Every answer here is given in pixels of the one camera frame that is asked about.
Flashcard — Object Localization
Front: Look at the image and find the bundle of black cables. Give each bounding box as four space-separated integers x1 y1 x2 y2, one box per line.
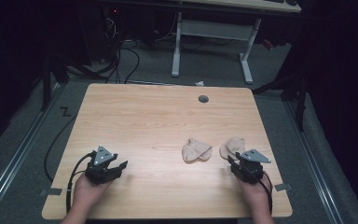
103 18 142 85

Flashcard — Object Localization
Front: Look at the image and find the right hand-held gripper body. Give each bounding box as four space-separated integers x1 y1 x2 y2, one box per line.
229 148 272 185

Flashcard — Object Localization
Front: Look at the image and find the beige sock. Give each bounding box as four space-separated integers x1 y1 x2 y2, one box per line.
181 137 213 163
219 135 247 161

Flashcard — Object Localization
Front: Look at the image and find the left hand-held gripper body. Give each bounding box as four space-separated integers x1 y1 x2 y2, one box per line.
84 145 122 186

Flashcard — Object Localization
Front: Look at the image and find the person's right hand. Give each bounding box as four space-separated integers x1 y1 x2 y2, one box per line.
235 173 272 204

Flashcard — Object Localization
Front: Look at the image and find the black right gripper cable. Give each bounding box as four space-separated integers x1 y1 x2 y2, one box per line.
258 173 274 217

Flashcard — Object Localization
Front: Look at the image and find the black metal stand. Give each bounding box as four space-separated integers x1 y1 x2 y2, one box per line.
251 59 310 133
39 50 71 113

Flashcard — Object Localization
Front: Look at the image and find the dark computer tower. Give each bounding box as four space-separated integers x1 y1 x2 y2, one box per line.
74 4 124 68

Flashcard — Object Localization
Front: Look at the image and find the grey tape piece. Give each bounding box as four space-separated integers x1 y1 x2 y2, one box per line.
273 182 293 192
39 187 63 197

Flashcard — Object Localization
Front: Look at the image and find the person's left hand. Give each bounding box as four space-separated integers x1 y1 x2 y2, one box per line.
72 173 114 210

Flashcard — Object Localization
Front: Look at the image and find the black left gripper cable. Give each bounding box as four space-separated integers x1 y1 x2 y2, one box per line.
65 150 97 215

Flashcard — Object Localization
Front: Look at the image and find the white desk frame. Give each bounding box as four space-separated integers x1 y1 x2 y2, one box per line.
99 0 303 86

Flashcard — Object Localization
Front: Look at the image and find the metal floor rail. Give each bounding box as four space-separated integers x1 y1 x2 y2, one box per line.
0 83 67 220
282 98 345 224

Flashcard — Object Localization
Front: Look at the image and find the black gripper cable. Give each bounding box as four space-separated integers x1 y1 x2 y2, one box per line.
65 150 97 215
258 173 274 217

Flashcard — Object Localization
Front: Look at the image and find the black floor cable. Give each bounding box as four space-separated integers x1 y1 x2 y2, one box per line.
43 114 78 184

